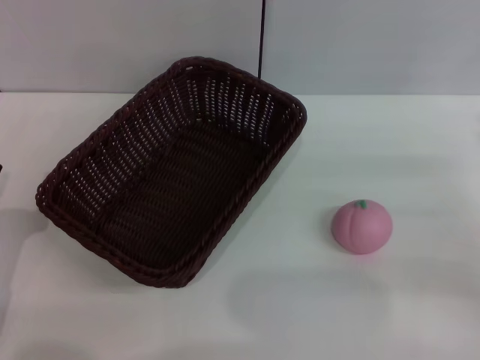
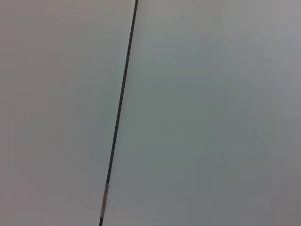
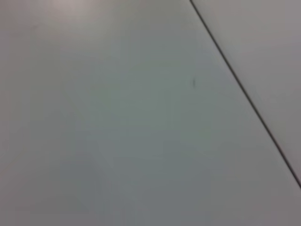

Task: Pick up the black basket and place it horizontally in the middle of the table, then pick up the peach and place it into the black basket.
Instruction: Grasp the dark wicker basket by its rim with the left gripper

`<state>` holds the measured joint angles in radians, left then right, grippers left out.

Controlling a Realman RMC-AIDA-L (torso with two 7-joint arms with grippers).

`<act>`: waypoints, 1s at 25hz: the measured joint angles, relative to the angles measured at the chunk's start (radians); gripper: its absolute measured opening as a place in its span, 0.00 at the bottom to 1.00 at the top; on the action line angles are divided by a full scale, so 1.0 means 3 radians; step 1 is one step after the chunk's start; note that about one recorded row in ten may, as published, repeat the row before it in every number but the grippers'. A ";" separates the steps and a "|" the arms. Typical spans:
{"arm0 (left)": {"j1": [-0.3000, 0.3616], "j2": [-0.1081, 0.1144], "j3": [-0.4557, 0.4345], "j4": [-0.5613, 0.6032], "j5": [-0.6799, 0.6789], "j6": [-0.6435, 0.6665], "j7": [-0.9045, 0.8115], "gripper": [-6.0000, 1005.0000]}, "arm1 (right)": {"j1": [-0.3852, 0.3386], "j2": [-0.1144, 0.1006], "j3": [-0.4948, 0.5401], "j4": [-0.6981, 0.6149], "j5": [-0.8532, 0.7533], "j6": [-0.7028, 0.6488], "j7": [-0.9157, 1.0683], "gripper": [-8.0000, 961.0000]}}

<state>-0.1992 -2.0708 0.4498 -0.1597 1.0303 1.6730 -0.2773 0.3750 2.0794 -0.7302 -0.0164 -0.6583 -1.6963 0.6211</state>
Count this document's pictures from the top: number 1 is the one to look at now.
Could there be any dark brown woven basket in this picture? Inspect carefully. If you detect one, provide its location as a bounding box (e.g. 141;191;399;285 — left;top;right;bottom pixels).
35;55;309;289

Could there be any pink toy peach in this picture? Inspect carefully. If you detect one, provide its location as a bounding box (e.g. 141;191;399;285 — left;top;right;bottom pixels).
331;199;394;256

